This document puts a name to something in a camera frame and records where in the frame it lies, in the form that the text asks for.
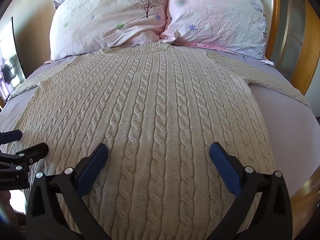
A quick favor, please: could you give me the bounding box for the cream cable knit sweater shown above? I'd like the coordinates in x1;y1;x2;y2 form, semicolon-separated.
5;42;310;240

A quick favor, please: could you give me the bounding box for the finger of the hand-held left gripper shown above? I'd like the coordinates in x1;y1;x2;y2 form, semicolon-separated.
0;129;22;145
0;142;49;172

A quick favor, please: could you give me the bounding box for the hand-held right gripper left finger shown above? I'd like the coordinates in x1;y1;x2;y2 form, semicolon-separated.
26;143;112;240

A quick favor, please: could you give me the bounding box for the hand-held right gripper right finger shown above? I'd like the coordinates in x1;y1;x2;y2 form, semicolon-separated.
209;142;293;240

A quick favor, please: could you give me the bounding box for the pink floral pillow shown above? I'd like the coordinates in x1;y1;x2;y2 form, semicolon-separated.
160;0;267;60

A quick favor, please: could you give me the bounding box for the pink floral pillow tree print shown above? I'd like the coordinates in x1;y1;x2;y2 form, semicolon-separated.
49;0;170;61

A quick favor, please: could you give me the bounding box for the wooden headboard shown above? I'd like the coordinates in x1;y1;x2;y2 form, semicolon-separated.
246;0;320;97

